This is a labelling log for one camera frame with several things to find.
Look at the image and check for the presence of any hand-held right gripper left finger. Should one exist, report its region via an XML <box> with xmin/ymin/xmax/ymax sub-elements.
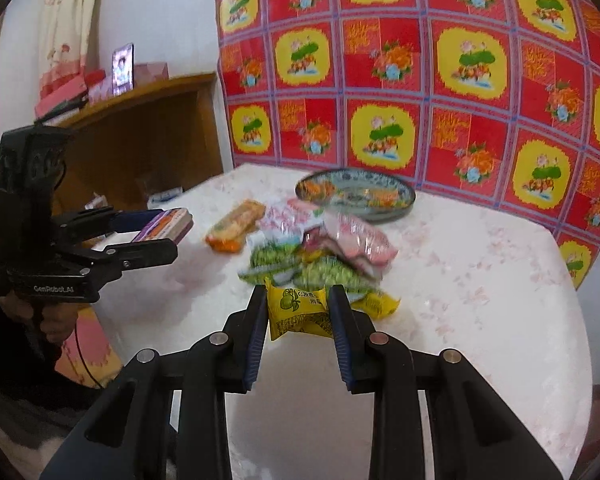
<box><xmin>40</xmin><ymin>284</ymin><xmax>271</xmax><ymax>480</ymax></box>

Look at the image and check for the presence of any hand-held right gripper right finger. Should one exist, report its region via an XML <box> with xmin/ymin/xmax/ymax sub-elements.
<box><xmin>327</xmin><ymin>284</ymin><xmax>563</xmax><ymax>480</ymax></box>

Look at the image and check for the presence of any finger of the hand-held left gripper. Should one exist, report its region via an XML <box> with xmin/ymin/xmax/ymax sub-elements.
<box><xmin>80</xmin><ymin>238</ymin><xmax>179</xmax><ymax>281</ymax></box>
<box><xmin>55</xmin><ymin>207</ymin><xmax>178</xmax><ymax>244</ymax></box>

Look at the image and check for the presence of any purple snack packet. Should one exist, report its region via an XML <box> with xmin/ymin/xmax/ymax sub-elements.
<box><xmin>130</xmin><ymin>207</ymin><xmax>195</xmax><ymax>245</ymax></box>

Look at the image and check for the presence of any yellow snack packet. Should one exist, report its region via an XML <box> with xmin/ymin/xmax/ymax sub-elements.
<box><xmin>264</xmin><ymin>282</ymin><xmax>332</xmax><ymax>342</ymax></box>
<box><xmin>347</xmin><ymin>290</ymin><xmax>402</xmax><ymax>321</ymax></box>

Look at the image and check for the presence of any green snack packet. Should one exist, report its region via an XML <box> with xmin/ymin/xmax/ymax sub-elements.
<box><xmin>250</xmin><ymin>239</ymin><xmax>303</xmax><ymax>273</ymax></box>
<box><xmin>292</xmin><ymin>255</ymin><xmax>381</xmax><ymax>295</ymax></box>
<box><xmin>237</xmin><ymin>266</ymin><xmax>301</xmax><ymax>287</ymax></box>

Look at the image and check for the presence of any orange cracker packet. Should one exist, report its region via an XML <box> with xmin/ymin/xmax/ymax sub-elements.
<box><xmin>204</xmin><ymin>199</ymin><xmax>267</xmax><ymax>253</ymax></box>

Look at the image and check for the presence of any pink snack packet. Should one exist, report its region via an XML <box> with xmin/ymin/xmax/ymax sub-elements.
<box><xmin>300</xmin><ymin>225</ymin><xmax>346</xmax><ymax>263</ymax></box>
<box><xmin>325</xmin><ymin>211</ymin><xmax>400</xmax><ymax>267</ymax></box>

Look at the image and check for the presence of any white red snack packet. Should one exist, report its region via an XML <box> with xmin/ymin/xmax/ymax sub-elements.
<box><xmin>257</xmin><ymin>198</ymin><xmax>326</xmax><ymax>248</ymax></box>

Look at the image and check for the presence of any patterned round plate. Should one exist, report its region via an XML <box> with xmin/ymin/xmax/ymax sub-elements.
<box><xmin>295</xmin><ymin>169</ymin><xmax>417</xmax><ymax>223</ymax></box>

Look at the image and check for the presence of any person's left hand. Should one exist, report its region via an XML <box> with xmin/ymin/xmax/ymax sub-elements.
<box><xmin>0</xmin><ymin>294</ymin><xmax>83</xmax><ymax>346</ymax></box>

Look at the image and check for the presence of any blue white box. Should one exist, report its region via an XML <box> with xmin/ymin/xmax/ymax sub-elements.
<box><xmin>147</xmin><ymin>188</ymin><xmax>184</xmax><ymax>209</ymax></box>

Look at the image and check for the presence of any wooden cabinet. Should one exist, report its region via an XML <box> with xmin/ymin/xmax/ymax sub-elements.
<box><xmin>45</xmin><ymin>72</ymin><xmax>226</xmax><ymax>213</ymax></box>

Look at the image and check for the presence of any pink floral cloth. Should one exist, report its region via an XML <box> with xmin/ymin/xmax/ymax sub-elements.
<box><xmin>60</xmin><ymin>307</ymin><xmax>125</xmax><ymax>388</ymax></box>

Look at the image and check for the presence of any stack of pink boxes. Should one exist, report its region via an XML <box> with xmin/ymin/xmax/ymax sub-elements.
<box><xmin>34</xmin><ymin>70</ymin><xmax>107</xmax><ymax>122</ymax></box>

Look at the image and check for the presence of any pink tissue box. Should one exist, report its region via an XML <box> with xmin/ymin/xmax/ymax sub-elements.
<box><xmin>134</xmin><ymin>61</ymin><xmax>170</xmax><ymax>84</ymax></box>

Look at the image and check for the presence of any grey cloth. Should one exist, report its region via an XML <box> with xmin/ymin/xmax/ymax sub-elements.
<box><xmin>0</xmin><ymin>395</ymin><xmax>88</xmax><ymax>480</ymax></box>

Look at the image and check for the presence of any floral curtain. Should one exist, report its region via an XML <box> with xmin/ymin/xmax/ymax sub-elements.
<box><xmin>34</xmin><ymin>0</ymin><xmax>107</xmax><ymax>102</ymax></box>

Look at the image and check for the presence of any black cable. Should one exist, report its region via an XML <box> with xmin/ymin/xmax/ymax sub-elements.
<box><xmin>72</xmin><ymin>330</ymin><xmax>106</xmax><ymax>391</ymax></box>

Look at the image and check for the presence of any small picture frame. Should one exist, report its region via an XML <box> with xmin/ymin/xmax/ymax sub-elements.
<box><xmin>112</xmin><ymin>43</ymin><xmax>135</xmax><ymax>96</ymax></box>

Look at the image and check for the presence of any red floral wall cloth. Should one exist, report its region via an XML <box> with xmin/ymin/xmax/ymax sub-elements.
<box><xmin>214</xmin><ymin>0</ymin><xmax>600</xmax><ymax>291</ymax></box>

